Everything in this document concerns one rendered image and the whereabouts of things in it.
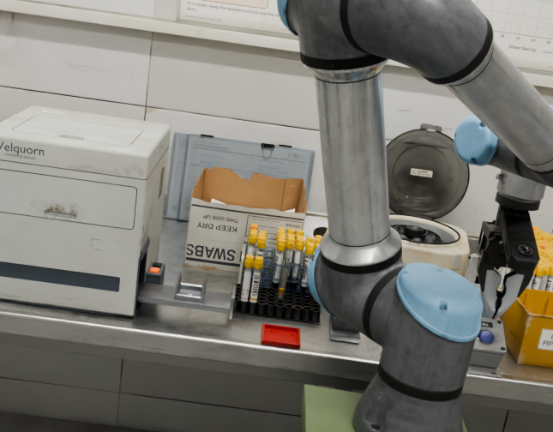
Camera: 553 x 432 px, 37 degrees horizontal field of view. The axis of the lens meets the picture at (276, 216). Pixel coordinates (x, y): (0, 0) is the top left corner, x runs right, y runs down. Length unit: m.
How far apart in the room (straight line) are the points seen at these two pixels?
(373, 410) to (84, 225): 0.59
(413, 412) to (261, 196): 0.97
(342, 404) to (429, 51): 0.54
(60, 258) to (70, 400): 0.92
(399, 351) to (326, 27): 0.42
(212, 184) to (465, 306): 1.02
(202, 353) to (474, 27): 0.76
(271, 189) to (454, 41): 1.10
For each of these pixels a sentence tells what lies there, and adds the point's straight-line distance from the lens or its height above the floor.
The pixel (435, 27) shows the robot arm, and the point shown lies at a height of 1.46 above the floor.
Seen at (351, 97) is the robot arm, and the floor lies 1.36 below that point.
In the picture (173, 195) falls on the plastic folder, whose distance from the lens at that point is 2.01.
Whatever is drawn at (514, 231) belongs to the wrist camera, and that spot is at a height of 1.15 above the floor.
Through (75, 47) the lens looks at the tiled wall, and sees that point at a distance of 2.02.
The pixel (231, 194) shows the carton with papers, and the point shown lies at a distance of 1.96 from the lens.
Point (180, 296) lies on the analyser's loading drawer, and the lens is 1.45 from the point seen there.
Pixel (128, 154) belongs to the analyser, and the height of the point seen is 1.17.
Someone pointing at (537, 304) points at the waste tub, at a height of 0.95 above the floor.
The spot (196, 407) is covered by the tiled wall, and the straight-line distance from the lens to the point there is 2.27.
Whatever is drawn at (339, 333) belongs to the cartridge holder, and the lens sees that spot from 1.48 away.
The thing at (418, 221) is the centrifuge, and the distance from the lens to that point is 1.89.
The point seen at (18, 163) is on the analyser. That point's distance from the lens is 1.42.
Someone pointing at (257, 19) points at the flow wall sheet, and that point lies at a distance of 1.95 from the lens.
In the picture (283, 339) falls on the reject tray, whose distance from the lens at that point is 1.45.
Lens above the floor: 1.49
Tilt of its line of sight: 17 degrees down
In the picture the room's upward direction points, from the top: 8 degrees clockwise
